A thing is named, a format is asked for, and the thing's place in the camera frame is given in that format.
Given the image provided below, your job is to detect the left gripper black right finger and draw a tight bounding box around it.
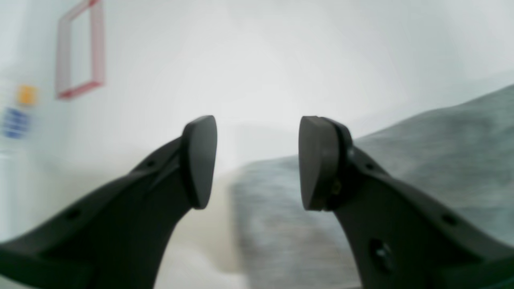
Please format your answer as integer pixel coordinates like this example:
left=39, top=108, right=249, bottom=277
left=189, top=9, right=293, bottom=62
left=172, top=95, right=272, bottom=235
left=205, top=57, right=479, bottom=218
left=298, top=116, right=514, bottom=289

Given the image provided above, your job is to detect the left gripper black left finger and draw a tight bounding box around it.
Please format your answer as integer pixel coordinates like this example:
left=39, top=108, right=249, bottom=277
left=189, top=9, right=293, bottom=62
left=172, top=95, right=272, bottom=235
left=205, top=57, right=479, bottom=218
left=0, top=116, right=217, bottom=289

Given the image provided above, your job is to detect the grey t-shirt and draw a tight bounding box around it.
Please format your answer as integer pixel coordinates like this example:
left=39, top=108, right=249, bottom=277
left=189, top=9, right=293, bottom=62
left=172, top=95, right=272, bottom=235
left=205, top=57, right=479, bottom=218
left=231, top=85, right=513, bottom=289

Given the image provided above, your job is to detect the red warning triangle sticker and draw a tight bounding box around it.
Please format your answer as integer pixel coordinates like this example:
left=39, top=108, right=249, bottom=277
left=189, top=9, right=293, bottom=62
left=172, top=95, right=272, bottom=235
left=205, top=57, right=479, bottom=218
left=55, top=0, right=106, bottom=100

